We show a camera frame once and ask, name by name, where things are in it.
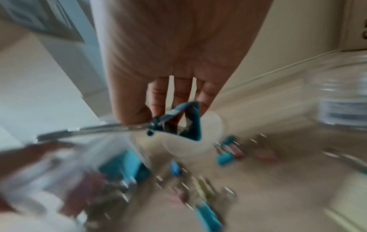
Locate person's left hand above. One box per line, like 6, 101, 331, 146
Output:
0, 141, 76, 169

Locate person's right hand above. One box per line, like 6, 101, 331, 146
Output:
90, 0, 273, 125

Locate large clear plastic jar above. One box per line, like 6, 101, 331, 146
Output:
0, 131, 153, 227

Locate large teal binder clip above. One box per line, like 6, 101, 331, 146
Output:
37, 101, 203, 142

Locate heap of large binder clips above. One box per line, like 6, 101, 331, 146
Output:
86, 148, 367, 232

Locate large clear plastic lid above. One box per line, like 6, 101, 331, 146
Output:
162, 111, 224, 157

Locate small binder clips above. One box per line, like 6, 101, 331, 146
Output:
213, 133, 283, 167

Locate small clear plastic jar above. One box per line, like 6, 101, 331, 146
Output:
304, 65, 367, 127

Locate brown cardboard box black logo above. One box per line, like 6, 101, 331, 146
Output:
341, 0, 367, 52

